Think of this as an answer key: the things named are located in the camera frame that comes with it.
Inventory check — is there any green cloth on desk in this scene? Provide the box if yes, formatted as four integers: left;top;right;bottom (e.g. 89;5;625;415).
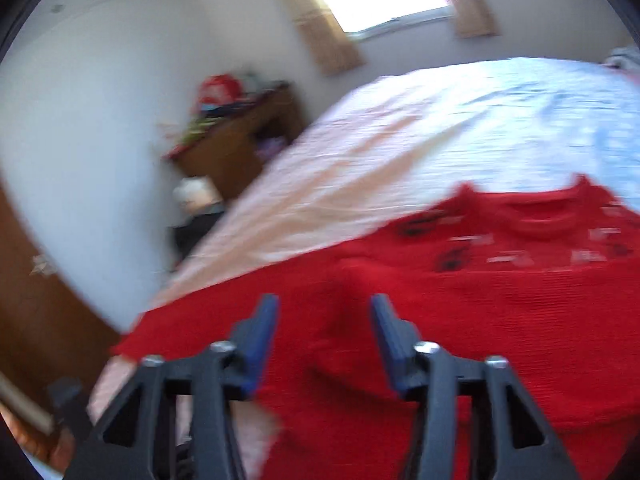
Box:
179;116;224;145

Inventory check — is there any beige curtain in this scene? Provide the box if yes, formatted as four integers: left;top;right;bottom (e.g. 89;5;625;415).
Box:
447;0;500;39
281;0;364;76

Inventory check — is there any left beige curtain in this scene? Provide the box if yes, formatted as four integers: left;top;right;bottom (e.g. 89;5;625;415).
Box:
281;0;364;76

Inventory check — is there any red knitted sweater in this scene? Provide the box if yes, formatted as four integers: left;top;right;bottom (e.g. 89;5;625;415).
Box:
117;178;639;479

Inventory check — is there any pink blue dotted bedsheet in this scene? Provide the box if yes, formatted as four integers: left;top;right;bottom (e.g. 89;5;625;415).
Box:
86;56;640;480

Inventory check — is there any white paper shopping bag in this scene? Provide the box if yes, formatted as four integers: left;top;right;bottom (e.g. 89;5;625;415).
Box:
174;177;224;214

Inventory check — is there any brown wooden door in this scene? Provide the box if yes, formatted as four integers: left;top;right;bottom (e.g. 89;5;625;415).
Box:
1;194;119;472

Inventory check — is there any black clothes pile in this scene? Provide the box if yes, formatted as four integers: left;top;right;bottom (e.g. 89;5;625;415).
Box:
168;207;224;266

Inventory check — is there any brown wooden desk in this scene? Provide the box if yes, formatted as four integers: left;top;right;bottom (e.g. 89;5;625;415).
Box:
166;82;309;200

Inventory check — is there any red gift bag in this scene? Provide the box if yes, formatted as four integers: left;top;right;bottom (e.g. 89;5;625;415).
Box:
195;74;243;110

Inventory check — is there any right beige curtain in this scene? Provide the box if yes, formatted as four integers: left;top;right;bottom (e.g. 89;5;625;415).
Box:
447;0;500;39

